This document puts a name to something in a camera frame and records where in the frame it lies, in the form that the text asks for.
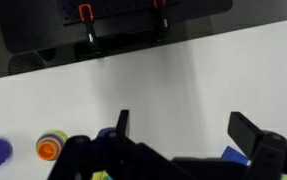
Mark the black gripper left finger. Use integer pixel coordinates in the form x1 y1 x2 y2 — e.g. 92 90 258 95
47 109 197 180

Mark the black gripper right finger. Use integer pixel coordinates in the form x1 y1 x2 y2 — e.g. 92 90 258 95
227 111 287 180

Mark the rainbow striped stacking toy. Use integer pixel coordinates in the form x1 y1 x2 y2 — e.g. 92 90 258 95
35 130 69 162

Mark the purple round object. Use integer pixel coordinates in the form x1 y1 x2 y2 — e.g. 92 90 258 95
97 127 118 138

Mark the blue block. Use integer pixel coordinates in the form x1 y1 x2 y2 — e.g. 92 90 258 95
220 145 252 167

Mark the yellow green soft object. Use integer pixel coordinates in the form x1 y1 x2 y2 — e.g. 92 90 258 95
92 169 112 180

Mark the black perforated board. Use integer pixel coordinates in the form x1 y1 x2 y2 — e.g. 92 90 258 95
56 0 181 27

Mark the round black ribbed disc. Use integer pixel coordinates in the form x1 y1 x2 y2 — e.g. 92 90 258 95
7 51 47 76

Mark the black equipment stand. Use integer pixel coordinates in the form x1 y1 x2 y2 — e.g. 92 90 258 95
0 0 234 55

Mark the orange handled black clamp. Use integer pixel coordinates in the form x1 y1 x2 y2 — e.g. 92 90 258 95
152 0 171 43
77 3 103 56

